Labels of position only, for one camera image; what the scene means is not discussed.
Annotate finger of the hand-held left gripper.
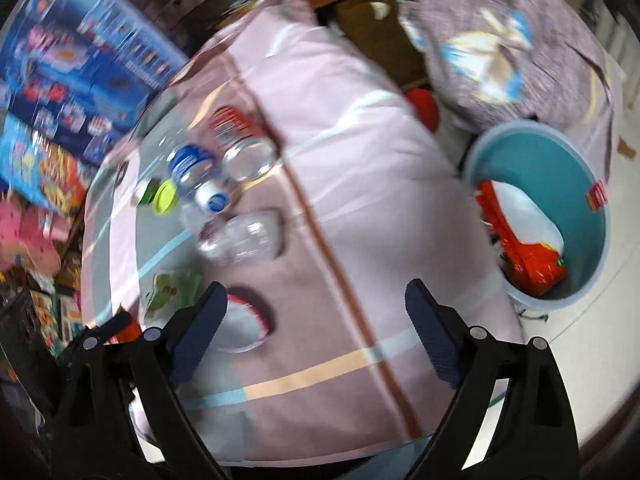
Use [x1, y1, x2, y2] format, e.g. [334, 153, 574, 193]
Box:
[92, 312, 133, 343]

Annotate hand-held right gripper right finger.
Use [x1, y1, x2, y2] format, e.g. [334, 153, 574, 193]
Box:
[405, 278, 581, 480]

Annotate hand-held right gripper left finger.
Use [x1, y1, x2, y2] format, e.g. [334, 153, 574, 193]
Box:
[50, 281, 231, 480]

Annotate white cup with red rim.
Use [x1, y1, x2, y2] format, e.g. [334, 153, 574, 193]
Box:
[212, 285, 276, 353]

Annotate red and white snack bag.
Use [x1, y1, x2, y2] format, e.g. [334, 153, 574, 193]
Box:
[475, 180, 568, 296]

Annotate clear bottle with blue label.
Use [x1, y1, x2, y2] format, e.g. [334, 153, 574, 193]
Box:
[167, 142, 238, 216]

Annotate red soda can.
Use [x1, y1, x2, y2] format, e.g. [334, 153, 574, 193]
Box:
[207, 105, 278, 183]

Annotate blue bucket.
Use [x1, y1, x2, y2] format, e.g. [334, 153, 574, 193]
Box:
[462, 120, 612, 311]

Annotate green packet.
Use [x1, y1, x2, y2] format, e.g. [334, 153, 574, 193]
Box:
[145, 267, 203, 321]

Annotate pink toy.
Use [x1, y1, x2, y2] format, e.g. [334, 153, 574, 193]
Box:
[0, 200, 66, 271]

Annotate large crumpled clear plastic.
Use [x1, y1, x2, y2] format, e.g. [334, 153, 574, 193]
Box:
[197, 210, 283, 266]

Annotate dark green cap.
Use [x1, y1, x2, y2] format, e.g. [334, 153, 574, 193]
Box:
[132, 177, 158, 208]

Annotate yellow-green round lid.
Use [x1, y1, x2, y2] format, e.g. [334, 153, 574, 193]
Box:
[152, 180, 181, 213]

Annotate cartoon printed box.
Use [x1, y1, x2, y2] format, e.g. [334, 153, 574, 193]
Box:
[0, 112, 98, 213]

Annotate pink plaid blanket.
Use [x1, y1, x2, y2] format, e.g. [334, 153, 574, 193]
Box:
[80, 0, 523, 466]

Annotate red round object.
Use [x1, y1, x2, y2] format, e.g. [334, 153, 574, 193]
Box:
[405, 89, 441, 131]

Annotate blue toy box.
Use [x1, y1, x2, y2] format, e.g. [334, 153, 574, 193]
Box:
[0, 0, 191, 166]

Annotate grey patterned clothes pile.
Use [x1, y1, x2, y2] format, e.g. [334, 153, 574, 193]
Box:
[400, 0, 621, 181]

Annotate grey striped shirt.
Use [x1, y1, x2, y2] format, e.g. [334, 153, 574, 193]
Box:
[400, 0, 608, 121]

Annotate wooden cabinet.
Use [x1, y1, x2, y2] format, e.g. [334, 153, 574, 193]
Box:
[315, 0, 436, 91]

